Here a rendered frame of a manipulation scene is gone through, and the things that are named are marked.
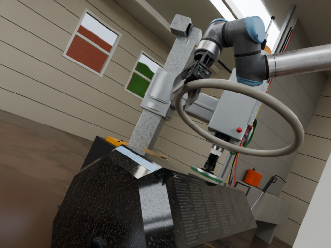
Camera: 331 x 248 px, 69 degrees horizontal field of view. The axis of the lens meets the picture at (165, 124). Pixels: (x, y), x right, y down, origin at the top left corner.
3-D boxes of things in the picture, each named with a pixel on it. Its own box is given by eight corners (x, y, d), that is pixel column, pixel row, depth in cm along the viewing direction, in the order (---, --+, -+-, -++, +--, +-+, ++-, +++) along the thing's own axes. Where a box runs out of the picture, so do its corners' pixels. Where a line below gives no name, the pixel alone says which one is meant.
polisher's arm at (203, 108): (140, 92, 216) (151, 67, 218) (147, 100, 250) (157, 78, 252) (217, 125, 206) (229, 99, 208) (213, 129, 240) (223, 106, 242)
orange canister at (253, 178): (239, 181, 442) (246, 165, 444) (251, 186, 475) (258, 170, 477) (249, 186, 425) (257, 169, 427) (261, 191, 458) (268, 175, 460)
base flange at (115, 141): (103, 138, 227) (105, 134, 227) (139, 150, 262) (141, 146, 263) (134, 157, 193) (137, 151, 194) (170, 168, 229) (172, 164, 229)
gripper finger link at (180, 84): (171, 91, 77) (187, 73, 80) (163, 96, 82) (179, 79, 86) (178, 98, 77) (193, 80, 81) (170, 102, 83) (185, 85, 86)
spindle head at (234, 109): (206, 136, 185) (229, 83, 187) (233, 147, 180) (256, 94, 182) (205, 131, 149) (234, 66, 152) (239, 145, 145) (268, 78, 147)
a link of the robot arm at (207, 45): (193, 47, 93) (212, 62, 95) (188, 56, 91) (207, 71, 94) (206, 36, 85) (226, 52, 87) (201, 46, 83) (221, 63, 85)
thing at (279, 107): (173, 126, 119) (176, 121, 120) (271, 169, 109) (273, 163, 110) (172, 63, 75) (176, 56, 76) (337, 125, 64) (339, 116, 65)
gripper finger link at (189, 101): (190, 107, 79) (196, 82, 81) (181, 110, 84) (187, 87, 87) (198, 110, 80) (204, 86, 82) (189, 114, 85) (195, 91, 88)
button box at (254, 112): (245, 126, 153) (262, 85, 154) (248, 127, 152) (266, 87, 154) (247, 124, 145) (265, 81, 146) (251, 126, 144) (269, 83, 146)
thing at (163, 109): (131, 104, 229) (149, 65, 232) (154, 116, 255) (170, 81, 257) (155, 112, 206) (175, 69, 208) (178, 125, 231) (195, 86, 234)
